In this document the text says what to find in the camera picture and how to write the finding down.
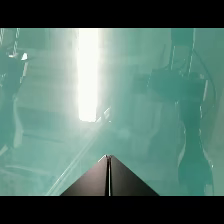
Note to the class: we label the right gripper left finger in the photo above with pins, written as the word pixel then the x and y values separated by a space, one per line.
pixel 93 181

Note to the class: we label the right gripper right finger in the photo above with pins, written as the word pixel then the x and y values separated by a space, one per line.
pixel 125 181

